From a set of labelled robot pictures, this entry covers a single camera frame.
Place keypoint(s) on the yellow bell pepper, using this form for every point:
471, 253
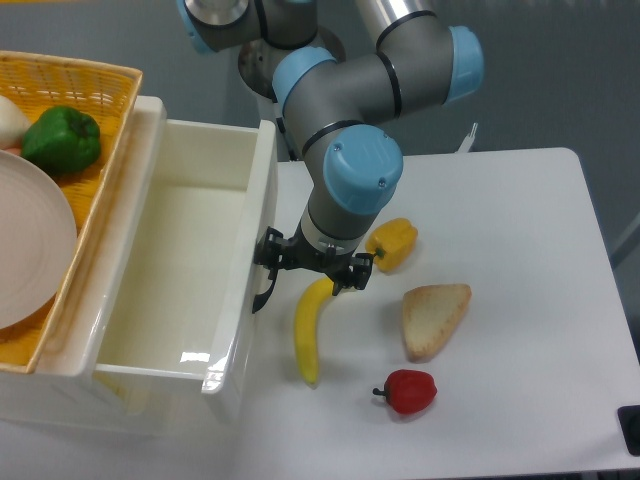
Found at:
391, 243

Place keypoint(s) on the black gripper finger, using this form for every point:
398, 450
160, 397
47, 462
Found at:
274, 252
352, 272

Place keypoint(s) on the green bell pepper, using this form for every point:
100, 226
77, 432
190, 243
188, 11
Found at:
62, 141

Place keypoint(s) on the beige round plate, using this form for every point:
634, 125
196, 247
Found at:
38, 238

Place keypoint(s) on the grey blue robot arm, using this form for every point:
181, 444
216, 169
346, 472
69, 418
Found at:
332, 111

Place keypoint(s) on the white drawer cabinet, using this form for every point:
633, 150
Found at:
66, 388

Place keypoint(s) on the white onion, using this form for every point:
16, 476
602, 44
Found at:
13, 124

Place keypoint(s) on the red bell pepper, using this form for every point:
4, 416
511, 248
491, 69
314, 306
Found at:
407, 391

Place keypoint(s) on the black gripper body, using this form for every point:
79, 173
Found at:
302, 255

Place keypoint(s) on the yellow banana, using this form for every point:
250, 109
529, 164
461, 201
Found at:
306, 317

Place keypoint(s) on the white metal base frame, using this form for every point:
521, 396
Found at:
469, 140

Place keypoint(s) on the triangular toast slice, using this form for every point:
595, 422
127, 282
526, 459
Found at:
430, 315

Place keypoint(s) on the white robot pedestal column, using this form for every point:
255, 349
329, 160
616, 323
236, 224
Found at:
257, 62

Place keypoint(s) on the white drawer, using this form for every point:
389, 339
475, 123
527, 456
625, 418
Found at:
182, 323

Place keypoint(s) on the black device at table edge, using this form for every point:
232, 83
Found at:
629, 420

